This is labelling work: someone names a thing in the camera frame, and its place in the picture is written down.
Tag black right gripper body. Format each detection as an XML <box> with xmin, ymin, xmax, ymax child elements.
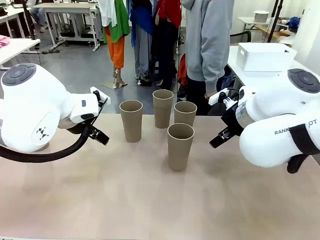
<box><xmin>221</xmin><ymin>103</ymin><xmax>245</xmax><ymax>136</ymax></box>

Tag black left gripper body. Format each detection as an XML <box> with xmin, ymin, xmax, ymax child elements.
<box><xmin>74</xmin><ymin>114</ymin><xmax>102</xmax><ymax>136</ymax></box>

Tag brown paper cup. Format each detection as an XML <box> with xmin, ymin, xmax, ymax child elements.
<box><xmin>119</xmin><ymin>99</ymin><xmax>144</xmax><ymax>143</ymax></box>
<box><xmin>173</xmin><ymin>101</ymin><xmax>198</xmax><ymax>128</ymax></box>
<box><xmin>166</xmin><ymin>122</ymin><xmax>196</xmax><ymax>172</ymax></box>
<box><xmin>152</xmin><ymin>89</ymin><xmax>175</xmax><ymax>130</ymax></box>

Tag white plastic basket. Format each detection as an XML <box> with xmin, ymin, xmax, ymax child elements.
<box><xmin>236</xmin><ymin>42</ymin><xmax>298</xmax><ymax>72</ymax></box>

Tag person's left forearm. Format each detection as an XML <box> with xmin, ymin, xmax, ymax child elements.
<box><xmin>204</xmin><ymin>32</ymin><xmax>232</xmax><ymax>94</ymax></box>

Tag person's black trousers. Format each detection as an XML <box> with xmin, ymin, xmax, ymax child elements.
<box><xmin>186</xmin><ymin>74</ymin><xmax>221</xmax><ymax>116</ymax></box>

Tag white work table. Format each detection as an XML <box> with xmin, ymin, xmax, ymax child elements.
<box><xmin>226</xmin><ymin>46</ymin><xmax>320</xmax><ymax>89</ymax></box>

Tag mannequin stand base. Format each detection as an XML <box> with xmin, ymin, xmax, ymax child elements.
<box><xmin>101</xmin><ymin>67</ymin><xmax>128</xmax><ymax>91</ymax></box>

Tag orange bag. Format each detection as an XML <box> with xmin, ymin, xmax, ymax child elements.
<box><xmin>176</xmin><ymin>53</ymin><xmax>188</xmax><ymax>87</ymax></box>

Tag orange trousers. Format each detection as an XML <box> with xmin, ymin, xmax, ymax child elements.
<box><xmin>106</xmin><ymin>27</ymin><xmax>126</xmax><ymax>70</ymax></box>

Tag black chair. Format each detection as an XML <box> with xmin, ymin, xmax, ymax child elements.
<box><xmin>229</xmin><ymin>29</ymin><xmax>252</xmax><ymax>47</ymax></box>

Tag person's grey hoodie torso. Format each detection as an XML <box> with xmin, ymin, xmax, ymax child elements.
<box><xmin>181</xmin><ymin>0</ymin><xmax>236</xmax><ymax>94</ymax></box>

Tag grey trousers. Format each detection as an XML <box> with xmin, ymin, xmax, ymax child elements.
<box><xmin>133</xmin><ymin>29</ymin><xmax>153</xmax><ymax>81</ymax></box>

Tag black mannequin trousers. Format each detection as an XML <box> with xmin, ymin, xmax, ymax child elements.
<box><xmin>156</xmin><ymin>21</ymin><xmax>179</xmax><ymax>87</ymax></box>

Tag white back table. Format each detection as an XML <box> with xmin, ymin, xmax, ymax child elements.
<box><xmin>236</xmin><ymin>16</ymin><xmax>291</xmax><ymax>32</ymax></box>

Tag white side desk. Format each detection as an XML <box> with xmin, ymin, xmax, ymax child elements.
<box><xmin>0</xmin><ymin>38</ymin><xmax>41</xmax><ymax>70</ymax></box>

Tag green shirt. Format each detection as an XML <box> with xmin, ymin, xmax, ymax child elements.
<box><xmin>102</xmin><ymin>0</ymin><xmax>131</xmax><ymax>45</ymax></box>

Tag black tripod pole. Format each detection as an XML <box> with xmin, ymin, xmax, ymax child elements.
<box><xmin>266</xmin><ymin>0</ymin><xmax>285</xmax><ymax>43</ymax></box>

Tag white board panel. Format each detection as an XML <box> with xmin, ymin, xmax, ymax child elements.
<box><xmin>291</xmin><ymin>7</ymin><xmax>320</xmax><ymax>68</ymax></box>

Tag white garment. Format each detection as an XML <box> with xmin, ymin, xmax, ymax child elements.
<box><xmin>98</xmin><ymin>0</ymin><xmax>118</xmax><ymax>28</ymax></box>

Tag blue object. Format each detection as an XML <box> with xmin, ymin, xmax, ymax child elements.
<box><xmin>286</xmin><ymin>16</ymin><xmax>302</xmax><ymax>29</ymax></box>

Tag blue top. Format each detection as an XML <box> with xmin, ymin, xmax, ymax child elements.
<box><xmin>127</xmin><ymin>0</ymin><xmax>155</xmax><ymax>47</ymax></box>

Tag seated person in jeans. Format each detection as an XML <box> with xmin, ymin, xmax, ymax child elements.
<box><xmin>29</xmin><ymin>7</ymin><xmax>50</xmax><ymax>34</ymax></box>

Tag pink cloth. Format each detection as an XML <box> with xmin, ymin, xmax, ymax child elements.
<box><xmin>0</xmin><ymin>34</ymin><xmax>11</xmax><ymax>48</ymax></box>

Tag red top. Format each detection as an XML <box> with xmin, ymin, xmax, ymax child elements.
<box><xmin>156</xmin><ymin>0</ymin><xmax>182</xmax><ymax>28</ymax></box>

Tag white long desk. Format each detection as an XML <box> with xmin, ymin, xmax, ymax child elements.
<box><xmin>0</xmin><ymin>6</ymin><xmax>33</xmax><ymax>39</ymax></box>

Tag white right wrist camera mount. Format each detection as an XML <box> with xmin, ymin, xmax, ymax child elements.
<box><xmin>208</xmin><ymin>87</ymin><xmax>230</xmax><ymax>105</ymax></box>

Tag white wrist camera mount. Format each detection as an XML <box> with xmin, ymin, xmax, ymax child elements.
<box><xmin>208</xmin><ymin>87</ymin><xmax>230</xmax><ymax>105</ymax></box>
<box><xmin>89</xmin><ymin>86</ymin><xmax>111</xmax><ymax>107</ymax></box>

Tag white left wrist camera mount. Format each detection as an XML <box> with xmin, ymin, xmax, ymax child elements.
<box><xmin>89</xmin><ymin>86</ymin><xmax>111</xmax><ymax>107</ymax></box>

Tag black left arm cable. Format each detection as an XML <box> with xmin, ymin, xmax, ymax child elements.
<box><xmin>0</xmin><ymin>123</ymin><xmax>91</xmax><ymax>163</ymax></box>

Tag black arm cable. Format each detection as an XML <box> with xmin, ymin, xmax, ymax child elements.
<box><xmin>286</xmin><ymin>123</ymin><xmax>320</xmax><ymax>174</ymax></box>
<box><xmin>0</xmin><ymin>123</ymin><xmax>91</xmax><ymax>163</ymax></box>

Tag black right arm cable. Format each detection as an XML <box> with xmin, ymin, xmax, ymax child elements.
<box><xmin>286</xmin><ymin>123</ymin><xmax>320</xmax><ymax>174</ymax></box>

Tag grey frame desk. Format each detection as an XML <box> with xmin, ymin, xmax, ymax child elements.
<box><xmin>32</xmin><ymin>2</ymin><xmax>101</xmax><ymax>53</ymax></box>

